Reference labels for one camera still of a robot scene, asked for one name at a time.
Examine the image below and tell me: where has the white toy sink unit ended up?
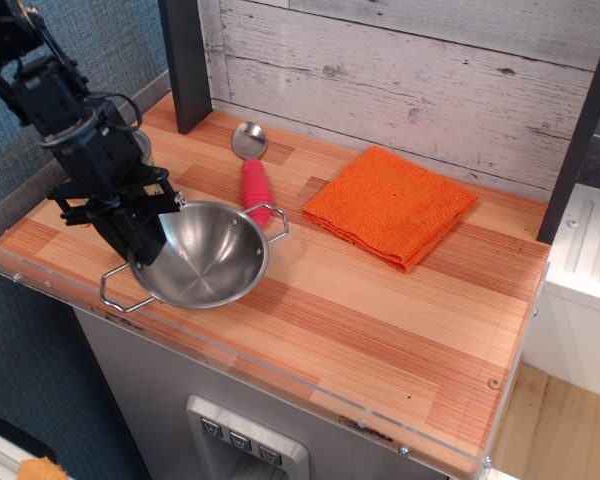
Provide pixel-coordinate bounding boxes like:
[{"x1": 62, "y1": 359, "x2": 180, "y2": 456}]
[{"x1": 522, "y1": 185, "x2": 600, "y2": 395}]

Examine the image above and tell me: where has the red handled metal spoon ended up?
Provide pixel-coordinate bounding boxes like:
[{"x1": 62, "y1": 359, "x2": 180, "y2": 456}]
[{"x1": 232, "y1": 122, "x2": 271, "y2": 229}]

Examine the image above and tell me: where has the peas and carrots can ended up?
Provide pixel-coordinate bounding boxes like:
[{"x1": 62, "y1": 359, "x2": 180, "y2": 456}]
[{"x1": 82, "y1": 130, "x2": 161, "y2": 211}]

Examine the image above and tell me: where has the orange and black object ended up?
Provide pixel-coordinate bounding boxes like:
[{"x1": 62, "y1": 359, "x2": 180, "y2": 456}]
[{"x1": 0, "y1": 418, "x2": 70, "y2": 480}]

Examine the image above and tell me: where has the folded orange cloth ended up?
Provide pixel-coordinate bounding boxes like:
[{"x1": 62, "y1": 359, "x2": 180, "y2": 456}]
[{"x1": 303, "y1": 146, "x2": 478, "y2": 273}]

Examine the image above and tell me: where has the silver dispenser button panel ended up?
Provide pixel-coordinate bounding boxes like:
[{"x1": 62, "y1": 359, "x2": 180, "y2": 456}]
[{"x1": 186, "y1": 395, "x2": 311, "y2": 479}]

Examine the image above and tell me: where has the steel colander bowl with handles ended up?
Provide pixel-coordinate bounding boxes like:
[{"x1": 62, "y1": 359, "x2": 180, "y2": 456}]
[{"x1": 99, "y1": 201, "x2": 289, "y2": 313}]

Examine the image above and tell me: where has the dark grey post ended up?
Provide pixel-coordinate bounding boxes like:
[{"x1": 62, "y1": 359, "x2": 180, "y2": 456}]
[
  {"x1": 536, "y1": 57, "x2": 600, "y2": 245},
  {"x1": 158, "y1": 0, "x2": 213, "y2": 134}
]

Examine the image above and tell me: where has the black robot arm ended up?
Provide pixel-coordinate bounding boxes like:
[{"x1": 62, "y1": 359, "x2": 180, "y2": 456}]
[{"x1": 0, "y1": 1, "x2": 184, "y2": 265}]

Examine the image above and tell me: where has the dark grey left post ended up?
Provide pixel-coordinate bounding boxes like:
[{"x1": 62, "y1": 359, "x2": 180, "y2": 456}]
[{"x1": 158, "y1": 0, "x2": 213, "y2": 134}]

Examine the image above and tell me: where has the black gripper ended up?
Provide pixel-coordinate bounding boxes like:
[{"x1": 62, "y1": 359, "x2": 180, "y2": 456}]
[{"x1": 41, "y1": 94, "x2": 185, "y2": 265}]

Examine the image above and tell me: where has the dark grey right post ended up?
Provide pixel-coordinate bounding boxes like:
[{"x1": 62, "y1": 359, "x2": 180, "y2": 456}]
[{"x1": 536, "y1": 57, "x2": 600, "y2": 245}]

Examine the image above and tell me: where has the clear acrylic edge guard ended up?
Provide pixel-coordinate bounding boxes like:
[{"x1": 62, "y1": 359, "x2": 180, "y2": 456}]
[{"x1": 0, "y1": 89, "x2": 552, "y2": 471}]

